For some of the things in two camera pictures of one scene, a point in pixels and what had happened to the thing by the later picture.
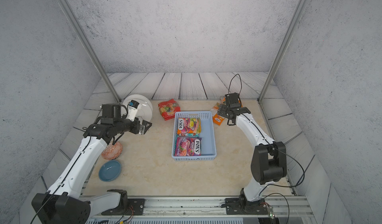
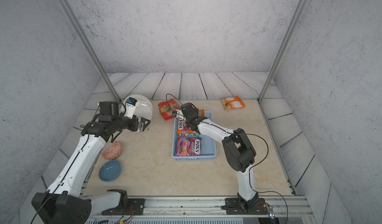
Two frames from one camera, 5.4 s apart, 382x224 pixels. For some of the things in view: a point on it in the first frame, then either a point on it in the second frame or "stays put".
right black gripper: (222, 109) to (196, 110)
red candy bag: (168, 108) stays put
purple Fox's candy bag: (188, 146) stays put
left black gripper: (143, 129) stays put
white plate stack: (144, 111) stays put
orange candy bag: (217, 119) to (201, 112)
